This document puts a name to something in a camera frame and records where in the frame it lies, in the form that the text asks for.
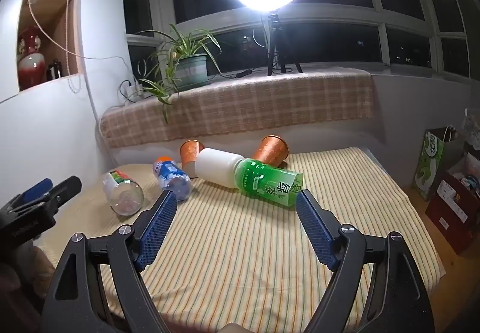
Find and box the blue label water bottle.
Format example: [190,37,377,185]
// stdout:
[152,155,193,202]

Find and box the green spider plant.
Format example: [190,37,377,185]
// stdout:
[135,23,222,124]

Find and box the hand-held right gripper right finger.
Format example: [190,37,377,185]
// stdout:
[295,190,436,333]

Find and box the white plastic bottle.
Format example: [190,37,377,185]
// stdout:
[194,148,245,188]

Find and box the red cardboard box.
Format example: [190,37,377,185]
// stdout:
[425,167,480,255]

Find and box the striped table cloth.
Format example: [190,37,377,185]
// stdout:
[37,147,448,333]

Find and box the plaid windowsill cloth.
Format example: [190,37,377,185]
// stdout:
[100,68,376,149]

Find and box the grey-green flower pot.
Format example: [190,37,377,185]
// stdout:
[175,53,208,88]

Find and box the orange paper cup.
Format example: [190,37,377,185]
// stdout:
[252,135,290,169]
[179,140,206,179]

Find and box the red ceramic vase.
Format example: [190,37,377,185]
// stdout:
[17,26,48,91]

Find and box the small black bottle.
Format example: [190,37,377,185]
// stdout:
[46,59,63,81]

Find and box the white cable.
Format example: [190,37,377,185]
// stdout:
[26,0,136,95]

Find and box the green paper bag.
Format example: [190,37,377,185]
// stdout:
[412,126,466,202]

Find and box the black power cable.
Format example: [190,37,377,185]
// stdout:
[207,68,269,80]

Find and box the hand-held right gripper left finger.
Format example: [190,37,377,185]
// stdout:
[41,190,181,333]

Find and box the clear bottle white label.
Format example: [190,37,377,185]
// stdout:
[103,169,145,216]

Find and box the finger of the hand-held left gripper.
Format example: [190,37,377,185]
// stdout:
[15,178,53,206]
[37,176,83,214]

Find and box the white power strip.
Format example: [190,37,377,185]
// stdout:
[125,79,146,101]

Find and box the wooden wall shelf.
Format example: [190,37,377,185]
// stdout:
[16,0,85,92]

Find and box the black tripod stand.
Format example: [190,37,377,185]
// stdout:
[252,0,304,77]

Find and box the green tea bottle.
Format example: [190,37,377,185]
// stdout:
[233,157,305,209]

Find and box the window frame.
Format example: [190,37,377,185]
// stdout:
[125,0,474,72]

